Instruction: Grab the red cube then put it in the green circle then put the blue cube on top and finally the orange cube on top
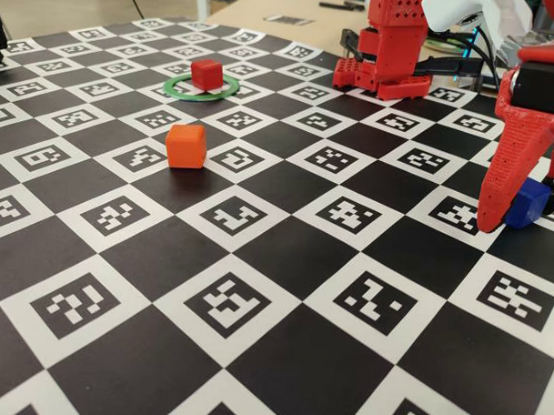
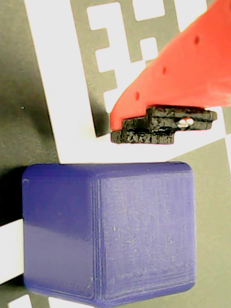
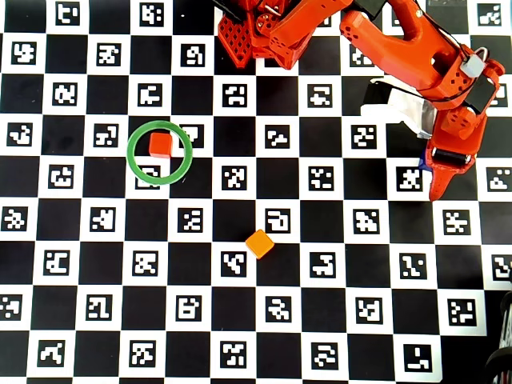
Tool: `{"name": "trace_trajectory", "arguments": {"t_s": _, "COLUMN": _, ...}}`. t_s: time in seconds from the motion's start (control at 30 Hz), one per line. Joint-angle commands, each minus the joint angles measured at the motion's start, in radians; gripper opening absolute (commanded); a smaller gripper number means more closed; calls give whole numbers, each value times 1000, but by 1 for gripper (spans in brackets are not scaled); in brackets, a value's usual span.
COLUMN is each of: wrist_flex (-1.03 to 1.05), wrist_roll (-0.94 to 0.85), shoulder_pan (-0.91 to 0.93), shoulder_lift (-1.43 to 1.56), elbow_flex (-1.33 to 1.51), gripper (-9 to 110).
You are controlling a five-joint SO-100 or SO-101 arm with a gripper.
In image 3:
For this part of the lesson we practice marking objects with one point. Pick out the red cube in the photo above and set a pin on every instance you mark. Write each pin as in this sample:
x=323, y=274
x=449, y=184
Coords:
x=160, y=144

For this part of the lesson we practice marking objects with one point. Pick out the red robot arm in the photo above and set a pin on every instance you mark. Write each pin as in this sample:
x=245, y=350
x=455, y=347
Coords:
x=384, y=44

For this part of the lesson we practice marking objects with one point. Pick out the orange cube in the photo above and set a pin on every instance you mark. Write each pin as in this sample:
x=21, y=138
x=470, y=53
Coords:
x=260, y=244

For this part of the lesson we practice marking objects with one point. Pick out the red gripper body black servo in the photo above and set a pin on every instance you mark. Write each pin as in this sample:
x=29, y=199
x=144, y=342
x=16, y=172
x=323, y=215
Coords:
x=449, y=155

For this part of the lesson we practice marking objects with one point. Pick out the black white marker checkerboard mat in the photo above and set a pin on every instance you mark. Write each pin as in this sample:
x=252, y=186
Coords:
x=256, y=320

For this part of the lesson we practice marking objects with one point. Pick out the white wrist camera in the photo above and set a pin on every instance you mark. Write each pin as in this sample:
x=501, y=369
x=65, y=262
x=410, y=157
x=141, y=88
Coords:
x=404, y=108

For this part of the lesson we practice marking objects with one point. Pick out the small grey connector box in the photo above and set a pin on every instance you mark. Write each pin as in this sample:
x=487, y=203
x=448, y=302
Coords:
x=473, y=65

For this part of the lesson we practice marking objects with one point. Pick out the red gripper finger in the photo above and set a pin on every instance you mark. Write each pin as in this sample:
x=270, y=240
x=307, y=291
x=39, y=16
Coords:
x=444, y=180

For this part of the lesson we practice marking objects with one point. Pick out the black tripod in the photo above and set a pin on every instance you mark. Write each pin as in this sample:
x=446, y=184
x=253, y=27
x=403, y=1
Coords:
x=502, y=352

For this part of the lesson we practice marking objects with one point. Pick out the blue cube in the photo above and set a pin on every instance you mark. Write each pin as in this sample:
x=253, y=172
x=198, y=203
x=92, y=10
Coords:
x=424, y=162

